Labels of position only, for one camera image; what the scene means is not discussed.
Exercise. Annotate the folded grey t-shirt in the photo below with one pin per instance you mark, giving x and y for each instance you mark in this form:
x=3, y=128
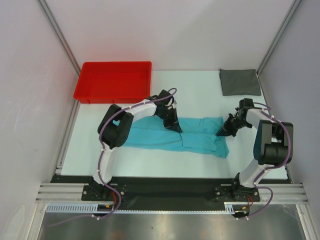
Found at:
x=239, y=82

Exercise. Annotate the red plastic tray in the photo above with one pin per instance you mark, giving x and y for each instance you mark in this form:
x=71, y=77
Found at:
x=113, y=82

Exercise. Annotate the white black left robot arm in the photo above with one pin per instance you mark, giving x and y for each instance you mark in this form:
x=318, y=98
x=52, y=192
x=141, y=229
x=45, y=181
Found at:
x=115, y=127

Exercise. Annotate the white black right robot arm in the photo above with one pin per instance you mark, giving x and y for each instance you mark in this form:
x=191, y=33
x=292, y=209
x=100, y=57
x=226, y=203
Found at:
x=272, y=149

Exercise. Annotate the right aluminium corner post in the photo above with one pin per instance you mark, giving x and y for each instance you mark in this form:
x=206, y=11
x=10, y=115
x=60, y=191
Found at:
x=279, y=34

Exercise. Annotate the light blue t-shirt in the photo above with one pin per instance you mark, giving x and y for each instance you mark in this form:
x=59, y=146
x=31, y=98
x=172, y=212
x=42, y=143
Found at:
x=198, y=136

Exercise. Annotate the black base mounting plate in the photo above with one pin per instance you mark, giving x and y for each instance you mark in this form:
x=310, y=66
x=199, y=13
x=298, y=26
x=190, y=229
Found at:
x=158, y=194

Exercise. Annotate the left aluminium corner post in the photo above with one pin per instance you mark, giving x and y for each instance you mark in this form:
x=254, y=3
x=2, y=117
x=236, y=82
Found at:
x=48, y=14

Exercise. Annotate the aluminium front frame rail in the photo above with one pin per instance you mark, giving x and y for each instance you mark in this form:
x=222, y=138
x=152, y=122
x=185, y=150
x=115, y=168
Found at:
x=285, y=194

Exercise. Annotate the aluminium corner post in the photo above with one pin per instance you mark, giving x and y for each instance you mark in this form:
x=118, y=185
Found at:
x=279, y=34
x=48, y=14

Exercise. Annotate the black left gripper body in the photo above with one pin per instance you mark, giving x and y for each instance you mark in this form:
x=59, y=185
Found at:
x=168, y=117

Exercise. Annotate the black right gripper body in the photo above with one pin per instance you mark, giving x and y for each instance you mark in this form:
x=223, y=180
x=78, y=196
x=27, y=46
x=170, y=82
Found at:
x=233, y=124

